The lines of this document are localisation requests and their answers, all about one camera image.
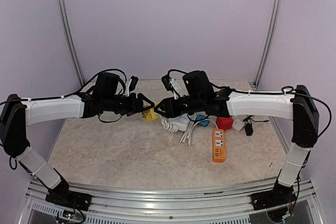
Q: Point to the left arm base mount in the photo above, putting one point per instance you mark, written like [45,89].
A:
[73,199]

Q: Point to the right aluminium corner post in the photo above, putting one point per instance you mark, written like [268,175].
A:
[268,43]

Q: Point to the yellow cube socket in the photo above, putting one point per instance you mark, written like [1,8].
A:
[149,115]

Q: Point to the long white power strip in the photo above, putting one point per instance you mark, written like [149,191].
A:
[181,122]

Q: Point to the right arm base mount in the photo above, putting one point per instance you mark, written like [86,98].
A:
[271,198]

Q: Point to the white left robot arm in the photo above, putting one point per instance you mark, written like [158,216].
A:
[111,92]

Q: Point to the left aluminium corner post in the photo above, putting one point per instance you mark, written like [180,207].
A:
[70,41]

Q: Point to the small circuit board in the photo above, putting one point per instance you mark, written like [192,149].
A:
[66,215]

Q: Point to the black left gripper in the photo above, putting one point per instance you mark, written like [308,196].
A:
[133,108]

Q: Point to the orange power strip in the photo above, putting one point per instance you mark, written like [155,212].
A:
[218,146]

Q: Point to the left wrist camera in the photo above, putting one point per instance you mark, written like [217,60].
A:
[130,85]

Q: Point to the blue plug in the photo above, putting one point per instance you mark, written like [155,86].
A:
[202,119]

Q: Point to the aluminium corner post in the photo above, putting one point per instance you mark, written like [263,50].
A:
[70,41]
[268,43]

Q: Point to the red cube socket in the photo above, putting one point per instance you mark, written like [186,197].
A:
[224,123]

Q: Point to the white plug adapter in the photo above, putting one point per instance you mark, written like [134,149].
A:
[238,125]

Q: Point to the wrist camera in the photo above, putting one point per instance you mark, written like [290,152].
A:
[172,85]
[130,85]

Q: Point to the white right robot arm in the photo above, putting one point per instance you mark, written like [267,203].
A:
[295,104]

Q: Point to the aluminium front rail frame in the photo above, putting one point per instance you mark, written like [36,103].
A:
[218,204]

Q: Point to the black plug with cable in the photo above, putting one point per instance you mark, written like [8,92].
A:
[248,121]

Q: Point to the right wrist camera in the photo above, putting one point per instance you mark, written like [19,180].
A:
[172,85]

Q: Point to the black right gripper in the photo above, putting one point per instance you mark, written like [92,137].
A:
[170,111]

